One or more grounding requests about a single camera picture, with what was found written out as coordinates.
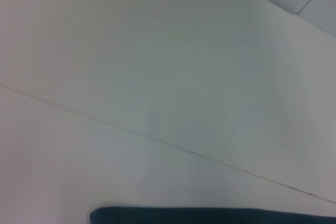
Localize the teal blue t-shirt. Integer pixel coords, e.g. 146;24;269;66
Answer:
90;206;336;224

